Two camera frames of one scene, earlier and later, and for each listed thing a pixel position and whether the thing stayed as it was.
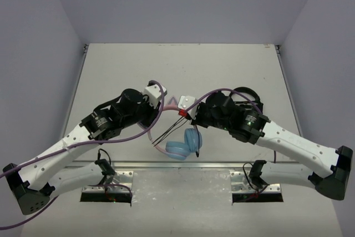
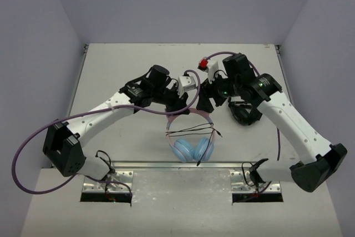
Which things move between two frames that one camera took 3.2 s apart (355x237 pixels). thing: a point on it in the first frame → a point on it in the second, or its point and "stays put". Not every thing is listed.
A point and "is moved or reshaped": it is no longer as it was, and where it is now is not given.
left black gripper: x=151 y=114 → x=174 y=101
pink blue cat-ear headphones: x=177 y=150 is moved or reshaped
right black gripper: x=197 y=121 → x=207 y=91
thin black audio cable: x=180 y=122 → x=207 y=128
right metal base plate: x=241 y=182 stays put
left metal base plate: x=120 y=182 stays put
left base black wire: x=105 y=166 stays put
